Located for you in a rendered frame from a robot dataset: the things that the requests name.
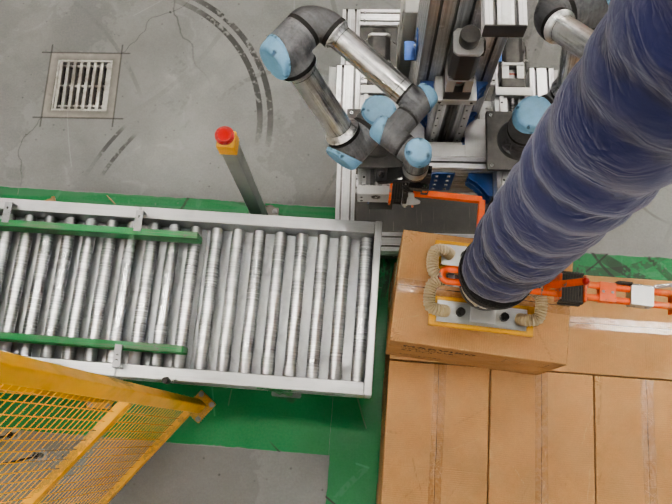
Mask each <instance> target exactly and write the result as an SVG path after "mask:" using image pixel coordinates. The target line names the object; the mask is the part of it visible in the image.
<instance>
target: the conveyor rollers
mask: <svg viewBox="0 0 672 504"><path fill-rule="evenodd" d="M244 233H245V231H244V230H242V229H233V232H232V240H231V249H230V257H229V265H228V274H227V282H226V290H225V298H224V307H223V315H222V323H221V332H220V340H219V348H218V357H217V365H216V371H222V372H228V371H229V362H230V354H231V345H232V336H233V328H234V319H235V310H236V302H237V293H238V285H239V276H240V267H241V259H242V250H243V241H244ZM33 234H34V233H28V232H21V233H20V238H19V243H18V248H17V253H16V258H15V263H14V268H13V273H12V278H11V283H10V288H9V293H8V298H7V303H6V308H5V313H4V318H3V323H2V328H1V332H10V333H14V331H15V326H16V321H17V316H18V311H19V306H20V300H21V295H22V290H23V285H24V280H25V275H26V270H27V265H28V259H29V254H30V249H31V244H32V239H33ZM12 235H13V231H0V294H1V289H2V284H3V279H4V274H5V269H6V264H7V259H8V254H9V249H10V245H11V240H12ZM265 236H266V232H265V231H262V230H255V231H254V235H253V244H252V253H251V262H250V271H249V280H248V289H247V298H246V307H245V316H244V325H243V333H242V342H241V351H240V360H239V369H238V372H239V373H248V374H250V373H251V366H252V357H253V347H254V338H255V329H256V319H257V310H258V301H259V291H260V282H261V273H262V264H263V254H264V245H265ZM74 238H75V236H73V235H62V239H61V245H60V250H59V255H58V261H57V266H56V272H55V277H54V282H53V288H52V293H51V299H50V304H49V310H48V315H47V320H46V326H45V331H44V335H50V336H57V333H58V327H59V322H60V316H61V311H62V305H63V300H64V294H65V288H66V283H67V277H68V272H69V266H70V261H71V255H72V249H73V244H74ZM95 238H96V237H88V236H83V240H82V246H81V251H80V257H79V263H78V268H77V274H76V280H75V285H74V291H73V297H72V302H71V308H70V314H69V319H68V325H67V331H66V336H65V337H77V338H78V337H79V331H80V326H81V320H82V314H83V308H84V302H85V297H86V291H87V285H88V279H89V273H90V267H91V262H92V256H93V250H94V244H95ZM222 238H223V229H222V228H218V227H213V228H212V229H211V237H210V245H209V253H208V260H207V268H206V276H205V284H204V292H203V299H202V307H201V315H200V323H199V331H198V338H197V346H196V354H195V362H194V369H196V370H206V368H207V360H208V352H209V344H210V335H211V327H212V319H213V311H214V303H215V295H216V287H217V279H218V271H219V263H220V255H221V247H222ZM53 239H54V234H43V233H41V239H40V244H39V249H38V254H37V259H36V265H35V270H34V275H33V280H32V285H31V291H30V296H29V301H28V306H27V311H26V317H25V322H24V327H23V332H22V333H23V334H36V329H37V324H38V319H39V313H40V308H41V303H42V297H43V292H44V287H45V281H46V276H47V271H48V265H49V260H50V255H51V249H52V244H53ZM116 239H117V238H104V241H103V247H102V253H101V259H100V265H99V271H98V277H97V283H96V289H95V294H94V300H93V306H92V312H91V318H90V324H89V330H88V336H87V338H90V339H100V336H101V330H102V324H103V318H104V312H105V306H106V300H107V293H108V287H109V281H110V275H111V269H112V263H113V257H114V251H115V245H116ZM286 240H287V233H285V232H275V240H274V249H273V259H272V269H271V278H270V288H269V297H268V307H267V317H266V326H265V336H264V346H263V355H262V365H261V375H273V370H274V360H275V350H276V340H277V330H278V320H279V310H280V300H281V290H282V280H283V270H284V260H285V250H286ZM329 240H330V236H329V235H325V234H320V235H318V241H317V252H316V263H315V275H314V286H313V298H312V309H311V320H310V332H309V343H308V355H307V366H306V378H314V379H318V373H319V361H320V349H321V337H322V325H323V312H324V300H325V288H326V276H327V264H328V252H329ZM372 244H373V239H372V238H369V237H363V238H361V244H360V258H359V272H358V286H357V300H356V314H355V328H354V342H353V356H352V370H351V381H353V382H363V379H364V364H365V349H366V334H367V319H368V304H369V289H370V274H371V259H372ZM136 245H137V240H133V239H125V243H124V249H123V255H122V261H121V267H120V274H119V280H118V286H117V292H116V299H115V305H114V311H113V317H112V324H111V330H110V336H109V340H117V341H122V335H123V329H124V322H125V316H126V310H127V303H128V297H129V290H130V284H131V278H132V271H133V265H134V258H135V252H136ZM307 245H308V234H305V233H297V235H296V245H295V256H294V266H293V277H292V287H291V297H290V308H289V318H288V329H287V339H286V350H285V360H284V370H283V376H287V377H296V366H297V355H298V344H299V333H300V322H301V311H302V300H303V289H304V278H305V267H306V256H307ZM157 247H158V241H147V240H146V244H145V251H144V257H143V264H142V271H141V277H140V284H139V290H138V297H137V303H136V310H135V317H134V323H133V330H132V336H131V342H144V335H145V328H146V321H147V315H148V308H149V301H150V294H151V288H152V281H153V274H154V267H155V260H156V254H157ZM350 248H351V237H349V236H340V237H339V248H338V260H337V273H336V286H335V298H334V311H333V323H332V336H331V348H330V361H329V374H328V379H329V380H341V368H342V355H343V342H344V328H345V315H346V302H347V288H348V275H349V262H350ZM178 249H179V243H177V242H167V247H166V253H165V260H164V267H163V274H162V281H161V288H160V295H159V302H158V309H157V316H156V323H155V330H154V337H153V343H157V344H165V342H166V335H167V328H168V320H169V313H170V306H171V299H172V292H173V285H174V277H175V270H176V263H177V256H178ZM199 251H200V244H192V243H188V249H187V257H186V264H185V271H184V279H183V286H182V293H181V301H180V308H179V315H178V323H177V330H176V337H175V345H183V346H185V347H186V348H187V342H188V335H189V327H190V320H191V312H192V305H193V297H194V289H195V282H196V274H197V267H198V259H199Z"/></svg>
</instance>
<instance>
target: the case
mask: <svg viewBox="0 0 672 504"><path fill-rule="evenodd" d="M435 240H444V241H453V242H462V243H472V242H473V238H465V237H458V236H450V235H442V234H434V233H427V232H419V231H411V230H403V233H402V238H401V243H400V247H399V252H398V257H397V264H396V272H395V280H394V288H393V296H392V303H391V311H390V319H389V327H388V335H387V343H386V351H385V354H389V355H396V356H403V357H411V358H418V359H425V360H432V361H439V362H446V363H453V364H460V365H467V366H474V367H481V368H488V369H496V370H503V371H510V372H517V373H524V374H531V375H539V374H542V373H545V372H548V371H551V370H554V369H556V368H559V367H562V366H565V365H567V353H568V337H569V320H570V306H567V305H558V304H557V302H558V301H557V302H554V297H553V296H547V299H548V301H547V302H548V304H547V305H548V307H547V308H548V310H547V313H546V315H547V316H546V317H545V318H546V319H545V320H544V321H543V323H542V324H539V325H538V326H534V329H533V337H523V336H515V335H506V334H498V333H489V332H480V331H472V330H463V329H455V328H446V327H437V326H429V325H428V311H426V310H425V307H424V306H423V304H424V303H423V300H424V299H423V297H424V296H423V294H424V293H423V292H424V288H425V287H424V286H425V285H426V282H427V281H428V279H430V278H431V276H429V275H428V272H427V268H426V267H427V266H426V264H427V263H426V261H427V260H426V258H427V253H428V250H429V249H430V247H431V246H434V245H435ZM436 296H445V297H454V298H463V297H462V295H461V292H460V289H459V287H450V286H440V287H438V288H437V290H436ZM463 299H464V298H463ZM535 303H536V302H535V300H534V298H533V297H532V296H529V295H528V296H527V297H526V298H525V299H524V300H523V301H522V302H520V303H519V304H517V305H524V306H533V307H534V308H535V307H536V306H535V305H536V304H535Z"/></svg>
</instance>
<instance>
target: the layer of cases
mask: <svg viewBox="0 0 672 504"><path fill-rule="evenodd" d="M377 504H672V315H668V309H659V308H650V309H642V308H633V307H626V305H623V304H614V303H613V304H605V303H597V302H596V301H588V300H587V301H586V302H585V303H583V304H582V305H580V306H579V307H575V306H570V320H569V337H568V353H567V365H565V366H562V367H559V368H556V369H554V370H551V371H548V372H545V373H542V374H539V375H531V374H524V373H517V372H510V371H503V370H496V369H488V368H481V367H474V366H467V365H460V364H453V363H446V362H439V361H432V360H425V359H418V358H411V357H403V356H396V355H389V354H386V370H385V385H384V402H383V418H382V435H381V452H380V469H379V486H378V503H377Z"/></svg>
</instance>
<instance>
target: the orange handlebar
mask: <svg viewBox="0 0 672 504"><path fill-rule="evenodd" d="M415 197H421V198H431V199H440V200H449V201H459V202H468V203H477V204H478V209H477V222H476V227H477V225H478V223H479V221H480V219H481V218H482V216H483V215H484V214H485V202H486V201H485V200H482V196H475V195H466V194H456V193H447V192H437V191H428V195H421V194H420V192H418V191H416V194H415ZM447 272H450V273H458V266H444V267H442V268H441V269H440V271H439V279H440V281H441V282H442V283H444V284H446V285H455V286H461V285H460V282H459V279H453V278H447V277H446V273H447ZM587 288H593V289H597V295H596V294H587V300H588V301H596V302H597V303H605V304H613V303H614V304H623V305H630V298H622V297H616V291H619V292H628V293H629V292H630V290H631V287H630V286H628V285H619V284H616V283H611V282H602V281H600V282H592V281H590V283H589V284H588V285H587ZM530 294H535V295H544V296H553V297H557V294H558V291H557V290H551V289H542V288H536V289H533V290H532V291H531V293H530ZM654 295H655V296H664V297H672V290H664V289H655V288H654ZM652 308H659V309H668V310H672V303H667V302H658V301H654V307H652Z"/></svg>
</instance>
